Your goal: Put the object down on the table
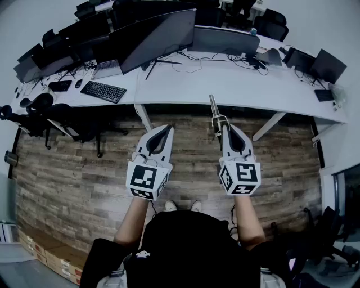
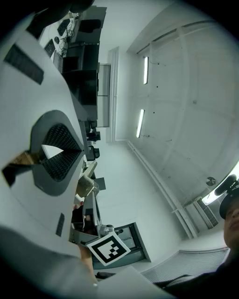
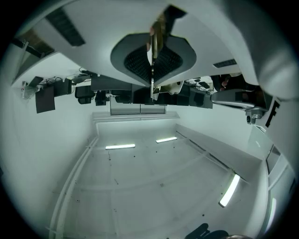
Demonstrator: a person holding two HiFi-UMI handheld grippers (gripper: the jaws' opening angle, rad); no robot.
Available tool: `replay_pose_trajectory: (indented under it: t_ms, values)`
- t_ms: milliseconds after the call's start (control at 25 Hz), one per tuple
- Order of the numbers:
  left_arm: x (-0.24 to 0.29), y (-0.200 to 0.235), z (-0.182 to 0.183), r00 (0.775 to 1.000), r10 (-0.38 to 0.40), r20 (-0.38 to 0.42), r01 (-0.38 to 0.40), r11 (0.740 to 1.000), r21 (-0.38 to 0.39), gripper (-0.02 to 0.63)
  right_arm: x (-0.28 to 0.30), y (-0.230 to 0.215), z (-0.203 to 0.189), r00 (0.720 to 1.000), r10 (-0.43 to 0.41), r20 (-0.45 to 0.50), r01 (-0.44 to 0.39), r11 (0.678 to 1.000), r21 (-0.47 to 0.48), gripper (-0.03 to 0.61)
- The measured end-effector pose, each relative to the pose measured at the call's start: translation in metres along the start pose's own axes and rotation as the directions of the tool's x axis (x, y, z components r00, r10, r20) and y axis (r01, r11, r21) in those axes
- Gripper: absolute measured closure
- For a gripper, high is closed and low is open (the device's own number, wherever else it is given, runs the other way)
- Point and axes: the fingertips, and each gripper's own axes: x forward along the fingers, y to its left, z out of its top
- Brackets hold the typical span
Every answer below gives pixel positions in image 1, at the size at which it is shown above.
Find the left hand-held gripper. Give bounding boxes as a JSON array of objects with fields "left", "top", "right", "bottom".
[{"left": 125, "top": 124, "right": 176, "bottom": 201}]

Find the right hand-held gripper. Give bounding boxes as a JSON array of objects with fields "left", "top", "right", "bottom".
[{"left": 218, "top": 123, "right": 262, "bottom": 196}]

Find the person's right forearm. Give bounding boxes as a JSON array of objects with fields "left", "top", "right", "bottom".
[{"left": 232, "top": 193, "right": 267, "bottom": 251}]

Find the person's left forearm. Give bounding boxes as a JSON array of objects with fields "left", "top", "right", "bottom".
[{"left": 112, "top": 196, "right": 150, "bottom": 249}]

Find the white desk leg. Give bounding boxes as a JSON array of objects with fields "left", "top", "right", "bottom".
[
  {"left": 134, "top": 103, "right": 154, "bottom": 133},
  {"left": 251, "top": 111, "right": 287, "bottom": 142}
]

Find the large black keyboard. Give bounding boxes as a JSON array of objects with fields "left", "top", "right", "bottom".
[{"left": 80, "top": 80, "right": 127, "bottom": 105}]

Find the black power adapter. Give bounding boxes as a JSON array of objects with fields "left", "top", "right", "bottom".
[{"left": 245, "top": 57, "right": 267, "bottom": 70}]

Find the silver laptop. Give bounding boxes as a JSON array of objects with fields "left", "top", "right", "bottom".
[{"left": 91, "top": 59, "right": 122, "bottom": 80}]

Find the black office chair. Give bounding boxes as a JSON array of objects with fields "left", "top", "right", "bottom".
[
  {"left": 19, "top": 92, "right": 55, "bottom": 114},
  {"left": 271, "top": 206, "right": 360, "bottom": 271},
  {"left": 194, "top": 7, "right": 226, "bottom": 28},
  {"left": 254, "top": 8, "right": 290, "bottom": 43},
  {"left": 42, "top": 29, "right": 63, "bottom": 49},
  {"left": 74, "top": 1, "right": 97, "bottom": 21},
  {"left": 25, "top": 103, "right": 104, "bottom": 159}
]

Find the small black keyboard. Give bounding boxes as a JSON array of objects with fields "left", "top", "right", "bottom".
[
  {"left": 314, "top": 89, "right": 336, "bottom": 102},
  {"left": 48, "top": 80, "right": 73, "bottom": 93}
]

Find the grey-backed monitor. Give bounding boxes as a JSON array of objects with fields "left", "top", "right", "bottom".
[{"left": 186, "top": 25, "right": 261, "bottom": 59}]

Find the large curved black monitor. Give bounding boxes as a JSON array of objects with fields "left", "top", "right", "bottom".
[{"left": 108, "top": 8, "right": 197, "bottom": 81}]

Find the person's black shirt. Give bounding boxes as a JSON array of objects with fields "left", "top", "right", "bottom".
[{"left": 80, "top": 209, "right": 293, "bottom": 288}]

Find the grey metal cylinder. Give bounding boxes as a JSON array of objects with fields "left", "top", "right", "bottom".
[{"left": 3, "top": 150, "right": 19, "bottom": 167}]

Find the stack of cardboard boxes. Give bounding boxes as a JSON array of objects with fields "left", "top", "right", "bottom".
[{"left": 16, "top": 224, "right": 85, "bottom": 287}]

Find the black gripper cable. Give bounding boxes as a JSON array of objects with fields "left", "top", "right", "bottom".
[
  {"left": 147, "top": 199, "right": 159, "bottom": 223},
  {"left": 228, "top": 203, "right": 240, "bottom": 240}
]

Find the black desk cable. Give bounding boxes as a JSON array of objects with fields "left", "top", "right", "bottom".
[{"left": 170, "top": 52, "right": 204, "bottom": 74}]

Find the grey shoulder strap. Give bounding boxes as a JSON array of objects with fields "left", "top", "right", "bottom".
[
  {"left": 260, "top": 267, "right": 282, "bottom": 288},
  {"left": 102, "top": 269, "right": 126, "bottom": 288}
]

